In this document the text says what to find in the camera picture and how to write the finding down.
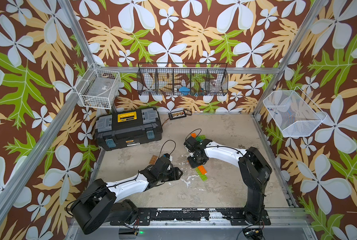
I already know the brown wooden block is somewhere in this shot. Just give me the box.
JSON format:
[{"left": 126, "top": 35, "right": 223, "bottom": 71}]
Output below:
[{"left": 149, "top": 155, "right": 158, "bottom": 165}]

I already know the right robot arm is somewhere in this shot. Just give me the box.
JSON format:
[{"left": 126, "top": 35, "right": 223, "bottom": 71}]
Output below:
[{"left": 183, "top": 137, "right": 272, "bottom": 225}]

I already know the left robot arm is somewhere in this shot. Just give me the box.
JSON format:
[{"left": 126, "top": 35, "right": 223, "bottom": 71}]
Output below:
[{"left": 70, "top": 154, "right": 183, "bottom": 235}]

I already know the black power strip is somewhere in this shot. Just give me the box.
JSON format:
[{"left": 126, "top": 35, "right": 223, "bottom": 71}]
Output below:
[{"left": 169, "top": 110, "right": 186, "bottom": 121}]

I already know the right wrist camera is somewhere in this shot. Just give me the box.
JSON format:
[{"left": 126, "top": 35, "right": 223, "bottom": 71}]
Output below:
[{"left": 183, "top": 137, "right": 200, "bottom": 153}]

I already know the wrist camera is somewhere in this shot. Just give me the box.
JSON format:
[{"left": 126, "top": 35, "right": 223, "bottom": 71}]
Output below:
[
  {"left": 183, "top": 137, "right": 200, "bottom": 153},
  {"left": 161, "top": 154, "right": 173, "bottom": 165}
]

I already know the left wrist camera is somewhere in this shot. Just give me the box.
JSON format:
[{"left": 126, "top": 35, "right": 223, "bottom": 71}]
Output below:
[{"left": 161, "top": 154, "right": 173, "bottom": 165}]

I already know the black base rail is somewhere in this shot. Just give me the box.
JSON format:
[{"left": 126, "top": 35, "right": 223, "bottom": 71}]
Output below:
[{"left": 110, "top": 207, "right": 271, "bottom": 226}]

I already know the black toolbox yellow handle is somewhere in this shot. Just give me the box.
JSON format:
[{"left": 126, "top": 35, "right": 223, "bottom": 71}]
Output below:
[{"left": 95, "top": 107, "right": 163, "bottom": 151}]

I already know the black wire basket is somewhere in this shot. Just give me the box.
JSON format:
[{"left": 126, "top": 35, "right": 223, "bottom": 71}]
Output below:
[{"left": 136, "top": 63, "right": 228, "bottom": 97}]

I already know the white wire basket right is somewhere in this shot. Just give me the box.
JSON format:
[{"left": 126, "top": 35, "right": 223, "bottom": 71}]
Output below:
[{"left": 263, "top": 87, "right": 327, "bottom": 138}]

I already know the white wire basket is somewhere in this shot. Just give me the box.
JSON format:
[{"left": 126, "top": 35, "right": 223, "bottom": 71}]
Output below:
[
  {"left": 76, "top": 64, "right": 121, "bottom": 112},
  {"left": 263, "top": 87, "right": 327, "bottom": 138}
]

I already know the white wire basket left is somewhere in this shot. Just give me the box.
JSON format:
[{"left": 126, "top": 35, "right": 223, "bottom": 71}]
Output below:
[{"left": 76, "top": 64, "right": 121, "bottom": 112}]

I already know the aluminium frame post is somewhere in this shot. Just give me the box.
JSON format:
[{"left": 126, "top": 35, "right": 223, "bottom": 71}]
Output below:
[{"left": 252, "top": 0, "right": 329, "bottom": 116}]

